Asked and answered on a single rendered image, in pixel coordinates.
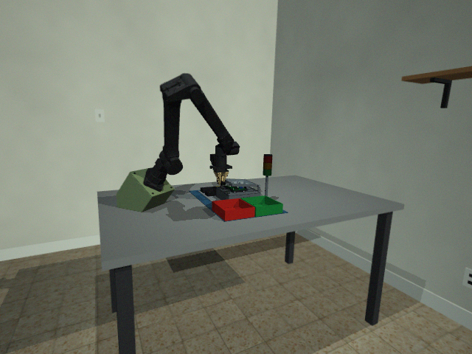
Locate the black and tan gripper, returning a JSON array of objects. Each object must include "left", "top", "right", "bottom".
[{"left": 210, "top": 156, "right": 232, "bottom": 185}]

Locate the green bin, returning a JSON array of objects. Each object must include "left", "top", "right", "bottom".
[{"left": 241, "top": 195, "right": 283, "bottom": 217}]

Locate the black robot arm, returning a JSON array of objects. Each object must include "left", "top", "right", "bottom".
[{"left": 143, "top": 73, "right": 240, "bottom": 192}]

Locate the red open box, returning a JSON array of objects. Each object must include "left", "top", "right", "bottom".
[{"left": 212, "top": 198, "right": 255, "bottom": 221}]

